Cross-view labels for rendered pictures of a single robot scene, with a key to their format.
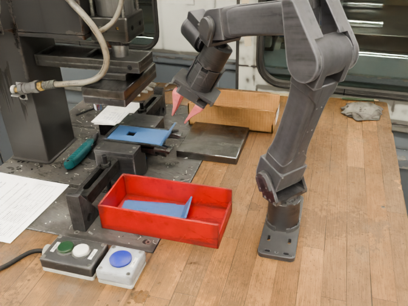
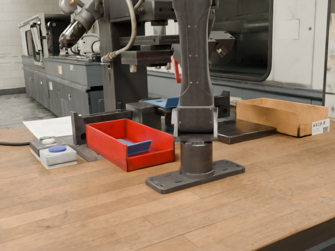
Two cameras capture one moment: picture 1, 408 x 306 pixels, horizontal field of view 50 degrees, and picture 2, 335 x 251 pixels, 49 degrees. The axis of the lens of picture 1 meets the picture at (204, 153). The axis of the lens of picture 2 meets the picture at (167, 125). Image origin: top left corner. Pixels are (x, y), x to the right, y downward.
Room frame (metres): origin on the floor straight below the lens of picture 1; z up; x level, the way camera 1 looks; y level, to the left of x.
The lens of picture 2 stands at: (0.14, -0.58, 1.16)
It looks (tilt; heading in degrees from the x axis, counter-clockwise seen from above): 13 degrees down; 42
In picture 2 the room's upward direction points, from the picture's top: 2 degrees counter-clockwise
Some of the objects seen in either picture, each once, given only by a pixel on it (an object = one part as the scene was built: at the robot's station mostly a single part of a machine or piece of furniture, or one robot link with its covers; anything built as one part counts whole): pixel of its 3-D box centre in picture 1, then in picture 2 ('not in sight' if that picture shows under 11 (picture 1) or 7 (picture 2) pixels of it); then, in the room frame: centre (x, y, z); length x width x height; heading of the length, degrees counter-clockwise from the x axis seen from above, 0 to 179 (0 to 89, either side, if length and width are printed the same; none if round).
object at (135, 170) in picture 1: (133, 148); (163, 117); (0.95, 0.18, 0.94); 0.20 x 0.10 x 0.07; 163
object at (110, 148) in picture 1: (131, 133); (162, 103); (0.95, 0.18, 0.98); 0.20 x 0.10 x 0.01; 163
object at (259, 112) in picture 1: (234, 110); (279, 116); (1.17, -0.10, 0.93); 0.25 x 0.13 x 0.08; 73
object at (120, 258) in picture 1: (121, 260); (57, 151); (0.57, 0.15, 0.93); 0.04 x 0.04 x 0.02
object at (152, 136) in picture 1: (141, 130); (164, 98); (0.93, 0.15, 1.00); 0.15 x 0.07 x 0.03; 73
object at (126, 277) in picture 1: (122, 271); (58, 162); (0.57, 0.15, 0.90); 0.07 x 0.07 x 0.06; 73
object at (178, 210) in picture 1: (153, 209); (122, 142); (0.72, 0.11, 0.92); 0.15 x 0.07 x 0.03; 80
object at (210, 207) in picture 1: (167, 208); (126, 141); (0.71, 0.08, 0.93); 0.25 x 0.12 x 0.06; 73
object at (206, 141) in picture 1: (214, 141); (234, 130); (1.02, -0.03, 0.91); 0.17 x 0.16 x 0.02; 163
